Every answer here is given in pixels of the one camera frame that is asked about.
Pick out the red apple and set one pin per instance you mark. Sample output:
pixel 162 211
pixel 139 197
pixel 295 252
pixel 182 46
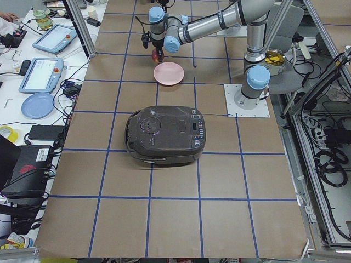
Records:
pixel 157 55

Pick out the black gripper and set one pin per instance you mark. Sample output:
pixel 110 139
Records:
pixel 158 45

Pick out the blue teach pendant near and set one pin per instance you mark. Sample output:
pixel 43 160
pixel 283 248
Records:
pixel 42 76

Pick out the glass jar green lid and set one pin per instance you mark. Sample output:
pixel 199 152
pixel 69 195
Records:
pixel 43 20

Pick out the light blue plate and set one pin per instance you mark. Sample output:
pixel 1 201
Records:
pixel 37 105

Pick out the blue teach pendant far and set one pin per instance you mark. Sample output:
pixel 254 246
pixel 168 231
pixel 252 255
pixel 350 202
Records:
pixel 56 39

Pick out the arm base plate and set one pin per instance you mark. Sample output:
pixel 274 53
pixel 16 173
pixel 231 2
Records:
pixel 240 106
pixel 234 32

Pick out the pink plate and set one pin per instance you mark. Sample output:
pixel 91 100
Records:
pixel 168 73

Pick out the aluminium frame post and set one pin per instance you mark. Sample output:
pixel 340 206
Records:
pixel 80 26

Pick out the black laptop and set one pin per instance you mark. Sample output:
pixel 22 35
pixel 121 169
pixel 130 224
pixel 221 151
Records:
pixel 24 169

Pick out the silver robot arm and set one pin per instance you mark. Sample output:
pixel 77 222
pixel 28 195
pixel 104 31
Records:
pixel 223 46

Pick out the steel mixing bowl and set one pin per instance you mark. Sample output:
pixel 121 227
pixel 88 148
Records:
pixel 275 61

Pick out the dark rice cooker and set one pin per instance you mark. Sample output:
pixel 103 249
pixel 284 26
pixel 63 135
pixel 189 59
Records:
pixel 166 135

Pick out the blue teach pendant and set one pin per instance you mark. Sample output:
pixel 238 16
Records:
pixel 42 76
pixel 56 39

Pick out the yellow tape roll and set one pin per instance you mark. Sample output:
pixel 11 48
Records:
pixel 9 133

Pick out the black power adapter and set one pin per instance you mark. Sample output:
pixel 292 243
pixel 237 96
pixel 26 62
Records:
pixel 45 132

